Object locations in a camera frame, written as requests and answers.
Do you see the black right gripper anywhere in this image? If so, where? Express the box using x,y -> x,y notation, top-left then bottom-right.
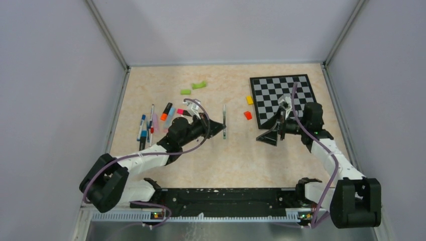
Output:
256,106 -> 307,146

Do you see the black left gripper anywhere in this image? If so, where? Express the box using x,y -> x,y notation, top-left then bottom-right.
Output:
179,112 -> 226,147

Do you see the green thin pen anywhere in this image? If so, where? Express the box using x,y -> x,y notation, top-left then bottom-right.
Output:
222,104 -> 227,140

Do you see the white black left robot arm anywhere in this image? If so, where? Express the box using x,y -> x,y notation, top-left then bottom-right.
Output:
79,114 -> 226,213

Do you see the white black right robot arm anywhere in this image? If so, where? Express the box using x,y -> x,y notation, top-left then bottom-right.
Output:
256,98 -> 382,228

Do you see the red white thin pen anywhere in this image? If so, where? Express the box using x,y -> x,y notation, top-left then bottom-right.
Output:
149,104 -> 154,147

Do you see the blue thin pen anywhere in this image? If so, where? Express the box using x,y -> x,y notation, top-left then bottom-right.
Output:
146,121 -> 152,145

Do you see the orange red block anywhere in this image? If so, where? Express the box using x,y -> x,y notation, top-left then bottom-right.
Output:
244,111 -> 253,120

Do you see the black grey chessboard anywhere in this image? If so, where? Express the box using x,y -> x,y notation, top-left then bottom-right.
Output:
249,74 -> 325,130

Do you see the pink black highlighter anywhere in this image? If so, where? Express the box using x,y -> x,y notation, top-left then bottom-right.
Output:
176,108 -> 192,116

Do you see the yellow block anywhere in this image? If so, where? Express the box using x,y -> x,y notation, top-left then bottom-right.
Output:
246,96 -> 254,105

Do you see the light blue highlighter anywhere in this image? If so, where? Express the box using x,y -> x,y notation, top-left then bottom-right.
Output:
163,107 -> 176,130

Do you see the green block right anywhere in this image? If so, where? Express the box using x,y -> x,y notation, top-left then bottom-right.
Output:
191,81 -> 207,90

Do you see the green block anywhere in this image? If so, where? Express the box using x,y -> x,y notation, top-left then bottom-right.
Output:
180,89 -> 191,95
191,81 -> 207,90

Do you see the green block left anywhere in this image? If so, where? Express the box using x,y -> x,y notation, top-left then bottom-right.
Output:
180,89 -> 191,95

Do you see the orange black highlighter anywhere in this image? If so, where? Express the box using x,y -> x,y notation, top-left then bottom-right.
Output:
160,102 -> 173,121

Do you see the pink pastel highlighter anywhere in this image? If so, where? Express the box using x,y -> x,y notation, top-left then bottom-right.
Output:
152,113 -> 159,133

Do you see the black blue marker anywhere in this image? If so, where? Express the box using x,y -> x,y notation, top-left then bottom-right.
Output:
139,130 -> 147,151

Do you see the blue white marker far left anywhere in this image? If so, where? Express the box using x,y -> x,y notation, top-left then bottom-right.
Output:
137,114 -> 146,141

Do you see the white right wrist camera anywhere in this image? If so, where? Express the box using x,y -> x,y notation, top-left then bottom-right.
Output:
278,95 -> 292,119

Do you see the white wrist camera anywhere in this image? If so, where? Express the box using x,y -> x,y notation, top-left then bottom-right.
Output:
278,95 -> 292,119
183,98 -> 201,119

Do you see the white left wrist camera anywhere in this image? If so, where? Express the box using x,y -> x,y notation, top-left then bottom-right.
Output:
183,98 -> 201,119

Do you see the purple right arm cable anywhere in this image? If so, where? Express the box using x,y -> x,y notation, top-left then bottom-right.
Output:
291,82 -> 340,229

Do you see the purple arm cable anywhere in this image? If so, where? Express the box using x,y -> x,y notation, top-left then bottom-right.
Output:
81,98 -> 211,204
291,82 -> 340,229

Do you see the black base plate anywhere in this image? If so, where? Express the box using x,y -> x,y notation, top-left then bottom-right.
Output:
149,188 -> 313,217

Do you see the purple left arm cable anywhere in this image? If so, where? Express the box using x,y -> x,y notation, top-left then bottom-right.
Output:
81,98 -> 211,204

